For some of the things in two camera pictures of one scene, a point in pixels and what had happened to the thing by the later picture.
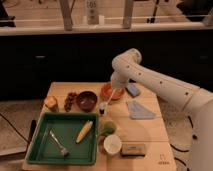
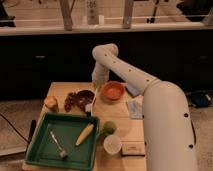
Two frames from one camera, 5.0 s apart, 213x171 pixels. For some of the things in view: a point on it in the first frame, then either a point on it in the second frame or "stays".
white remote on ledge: [91, 12] stays
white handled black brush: [103, 106] → [88, 109]
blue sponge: [132, 90] stays
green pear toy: [110, 128] stays
